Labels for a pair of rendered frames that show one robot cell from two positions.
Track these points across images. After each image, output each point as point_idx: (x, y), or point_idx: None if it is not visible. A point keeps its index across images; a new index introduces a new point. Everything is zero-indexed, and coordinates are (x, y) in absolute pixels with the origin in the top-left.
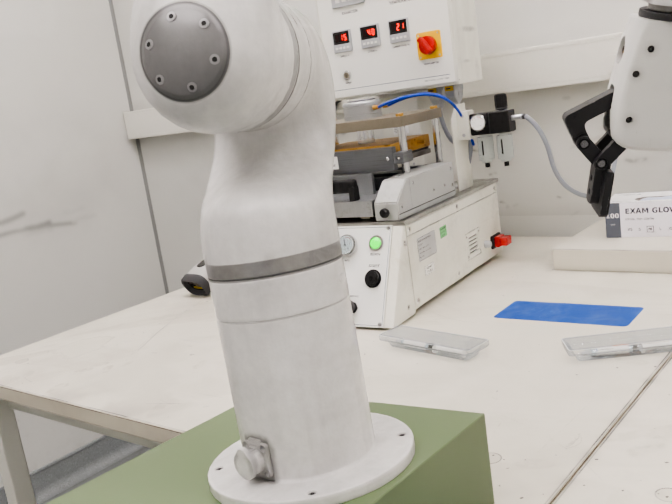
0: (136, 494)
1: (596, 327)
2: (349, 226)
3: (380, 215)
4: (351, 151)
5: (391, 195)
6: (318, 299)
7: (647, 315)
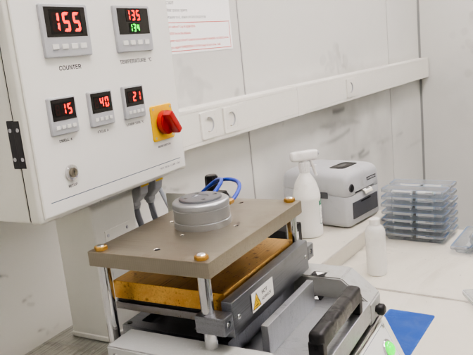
0: None
1: (436, 325)
2: (364, 349)
3: (383, 313)
4: (281, 261)
5: (367, 287)
6: None
7: (409, 308)
